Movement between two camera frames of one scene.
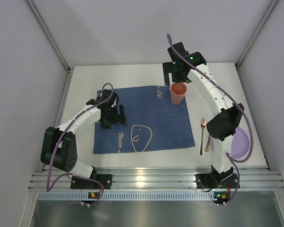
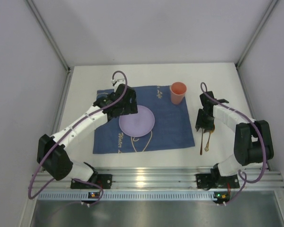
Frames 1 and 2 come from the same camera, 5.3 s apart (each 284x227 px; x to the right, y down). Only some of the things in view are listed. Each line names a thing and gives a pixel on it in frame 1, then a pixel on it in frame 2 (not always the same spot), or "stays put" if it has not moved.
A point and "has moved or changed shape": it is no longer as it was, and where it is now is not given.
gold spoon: x=206 y=149 stays put
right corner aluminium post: x=252 y=39 stays put
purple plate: x=240 y=143 has moved or changed shape
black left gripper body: x=112 y=120 to x=127 y=108
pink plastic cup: x=178 y=91 stays put
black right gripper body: x=174 y=77 to x=204 y=124
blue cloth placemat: x=153 y=122 stays put
